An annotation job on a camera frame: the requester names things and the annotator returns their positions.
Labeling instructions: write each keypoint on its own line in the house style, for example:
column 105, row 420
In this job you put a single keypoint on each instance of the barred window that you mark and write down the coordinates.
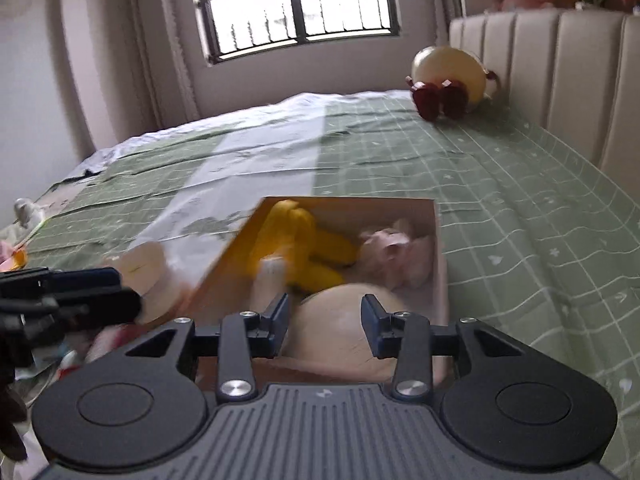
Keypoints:
column 300, row 5

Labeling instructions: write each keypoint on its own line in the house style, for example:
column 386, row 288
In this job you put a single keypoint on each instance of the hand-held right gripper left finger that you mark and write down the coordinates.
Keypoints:
column 280, row 322

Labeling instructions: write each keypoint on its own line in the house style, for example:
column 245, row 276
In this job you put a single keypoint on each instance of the beige padded headboard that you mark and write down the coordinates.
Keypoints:
column 575, row 70

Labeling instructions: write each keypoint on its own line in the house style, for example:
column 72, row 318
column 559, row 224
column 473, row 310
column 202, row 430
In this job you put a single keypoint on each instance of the beige round plush toy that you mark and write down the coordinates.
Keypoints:
column 330, row 325

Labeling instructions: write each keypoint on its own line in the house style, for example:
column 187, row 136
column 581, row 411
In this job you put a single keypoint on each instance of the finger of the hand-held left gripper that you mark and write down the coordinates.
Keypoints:
column 95, row 277
column 105, row 307

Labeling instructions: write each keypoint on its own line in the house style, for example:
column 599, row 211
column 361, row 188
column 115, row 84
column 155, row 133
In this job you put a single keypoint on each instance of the cream plush toy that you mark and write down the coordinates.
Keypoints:
column 145, row 265

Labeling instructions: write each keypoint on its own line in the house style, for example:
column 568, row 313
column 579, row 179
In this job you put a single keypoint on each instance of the green checked bedsheet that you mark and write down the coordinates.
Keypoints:
column 500, row 200

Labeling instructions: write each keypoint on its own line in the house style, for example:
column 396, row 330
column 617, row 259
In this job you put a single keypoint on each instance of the cream egg plush red feet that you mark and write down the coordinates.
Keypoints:
column 450, row 67

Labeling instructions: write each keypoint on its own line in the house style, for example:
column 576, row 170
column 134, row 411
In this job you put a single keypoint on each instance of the small orange item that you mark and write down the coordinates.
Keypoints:
column 19, row 258

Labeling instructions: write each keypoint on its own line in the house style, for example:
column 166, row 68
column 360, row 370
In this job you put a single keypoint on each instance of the cardboard box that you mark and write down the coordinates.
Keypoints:
column 225, row 280

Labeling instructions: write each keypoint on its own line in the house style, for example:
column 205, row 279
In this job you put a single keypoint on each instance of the small white toy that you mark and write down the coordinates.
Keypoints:
column 24, row 211

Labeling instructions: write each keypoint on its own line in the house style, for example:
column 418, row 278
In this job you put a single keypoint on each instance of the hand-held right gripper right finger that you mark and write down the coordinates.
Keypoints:
column 372, row 325

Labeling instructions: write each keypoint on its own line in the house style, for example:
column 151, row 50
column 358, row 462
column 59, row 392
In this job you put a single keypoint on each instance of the yellow plush toy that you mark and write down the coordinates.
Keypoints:
column 295, row 240

